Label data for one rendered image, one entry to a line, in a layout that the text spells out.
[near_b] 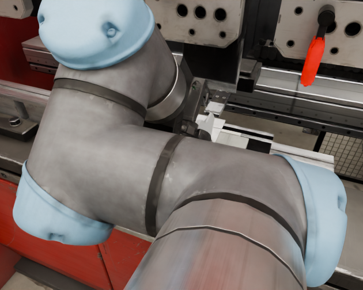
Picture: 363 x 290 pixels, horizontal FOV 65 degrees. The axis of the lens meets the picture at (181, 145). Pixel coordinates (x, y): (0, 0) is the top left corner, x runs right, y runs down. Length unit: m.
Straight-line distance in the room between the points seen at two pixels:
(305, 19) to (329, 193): 0.29
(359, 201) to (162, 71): 0.54
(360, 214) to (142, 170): 0.55
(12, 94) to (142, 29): 0.68
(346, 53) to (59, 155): 0.37
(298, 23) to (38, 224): 0.37
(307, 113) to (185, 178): 0.66
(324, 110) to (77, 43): 0.68
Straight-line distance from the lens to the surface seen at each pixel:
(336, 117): 0.81
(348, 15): 0.43
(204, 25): 0.46
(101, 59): 0.20
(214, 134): 0.55
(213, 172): 0.17
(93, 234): 0.22
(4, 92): 0.88
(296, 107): 0.80
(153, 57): 0.23
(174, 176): 0.17
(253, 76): 0.74
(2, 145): 0.85
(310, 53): 0.40
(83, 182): 0.20
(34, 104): 0.81
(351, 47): 0.44
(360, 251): 0.62
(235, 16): 0.44
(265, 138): 0.57
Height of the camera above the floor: 1.34
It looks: 40 degrees down
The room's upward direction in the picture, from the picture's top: straight up
